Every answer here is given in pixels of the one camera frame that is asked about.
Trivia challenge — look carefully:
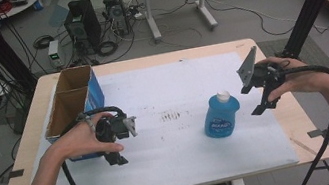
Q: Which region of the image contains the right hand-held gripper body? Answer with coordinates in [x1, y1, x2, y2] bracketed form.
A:
[232, 41, 289, 97]

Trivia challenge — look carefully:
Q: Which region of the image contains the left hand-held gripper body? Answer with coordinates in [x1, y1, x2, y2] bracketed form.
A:
[92, 111, 141, 146]

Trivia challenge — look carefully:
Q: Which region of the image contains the blue bottle with white cap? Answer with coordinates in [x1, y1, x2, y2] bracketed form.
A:
[198, 88, 245, 141]

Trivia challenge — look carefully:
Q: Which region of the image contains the blue cardboard box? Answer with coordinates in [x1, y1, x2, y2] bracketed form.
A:
[34, 62, 115, 166]

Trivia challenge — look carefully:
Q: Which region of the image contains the person's right hand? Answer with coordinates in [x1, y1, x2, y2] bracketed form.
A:
[253, 47, 329, 105]

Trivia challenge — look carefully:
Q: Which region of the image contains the person's left hand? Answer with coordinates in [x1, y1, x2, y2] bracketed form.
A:
[43, 109, 126, 167]

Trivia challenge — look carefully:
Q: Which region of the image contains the grey tape strip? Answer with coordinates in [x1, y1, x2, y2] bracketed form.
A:
[306, 127, 329, 140]
[5, 168, 26, 181]

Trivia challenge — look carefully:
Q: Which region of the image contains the grey floor mat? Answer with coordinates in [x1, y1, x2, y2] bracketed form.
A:
[256, 30, 329, 100]

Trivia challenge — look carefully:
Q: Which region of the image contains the white power supply unit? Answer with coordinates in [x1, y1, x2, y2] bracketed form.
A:
[45, 38, 65, 71]

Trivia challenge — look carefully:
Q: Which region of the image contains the black computer tower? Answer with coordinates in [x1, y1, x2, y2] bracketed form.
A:
[60, 0, 106, 58]

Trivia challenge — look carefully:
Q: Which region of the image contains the open-sided computer tower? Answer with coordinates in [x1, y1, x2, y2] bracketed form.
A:
[101, 0, 133, 39]

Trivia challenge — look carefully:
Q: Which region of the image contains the round white table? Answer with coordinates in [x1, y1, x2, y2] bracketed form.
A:
[0, 0, 47, 21]

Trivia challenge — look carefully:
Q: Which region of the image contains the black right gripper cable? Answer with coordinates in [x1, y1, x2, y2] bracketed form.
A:
[277, 60, 329, 185]

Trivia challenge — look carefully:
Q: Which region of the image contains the coiled black cable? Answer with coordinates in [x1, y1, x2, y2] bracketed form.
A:
[94, 38, 121, 59]
[32, 33, 56, 51]

